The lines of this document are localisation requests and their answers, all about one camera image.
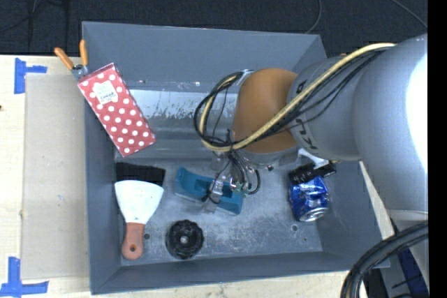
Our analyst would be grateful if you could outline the white brush with orange handle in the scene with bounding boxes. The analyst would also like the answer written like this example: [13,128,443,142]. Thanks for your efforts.
[114,162,166,261]

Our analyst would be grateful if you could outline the red white-dotted box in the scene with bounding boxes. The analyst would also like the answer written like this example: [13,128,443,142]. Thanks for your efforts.
[77,62,156,158]

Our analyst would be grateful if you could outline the crushed blue can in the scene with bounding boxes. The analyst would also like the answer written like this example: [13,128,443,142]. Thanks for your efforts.
[288,176,331,223]

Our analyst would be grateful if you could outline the grey metal bin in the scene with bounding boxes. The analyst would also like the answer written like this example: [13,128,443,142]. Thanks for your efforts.
[80,21,390,295]

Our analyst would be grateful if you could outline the black cylinder on white bracket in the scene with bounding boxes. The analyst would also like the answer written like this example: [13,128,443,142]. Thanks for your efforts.
[288,148,337,186]

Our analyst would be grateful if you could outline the teal blue block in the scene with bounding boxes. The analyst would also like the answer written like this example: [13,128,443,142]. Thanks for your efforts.
[174,166,245,216]

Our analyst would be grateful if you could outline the brown cardboard board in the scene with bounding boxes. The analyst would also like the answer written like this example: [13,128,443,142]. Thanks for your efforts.
[20,74,92,281]

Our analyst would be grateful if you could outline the black round knob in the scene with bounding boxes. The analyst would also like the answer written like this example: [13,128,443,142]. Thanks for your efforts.
[165,219,205,260]

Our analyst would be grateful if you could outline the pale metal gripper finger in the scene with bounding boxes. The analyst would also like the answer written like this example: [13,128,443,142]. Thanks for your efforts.
[203,179,225,214]

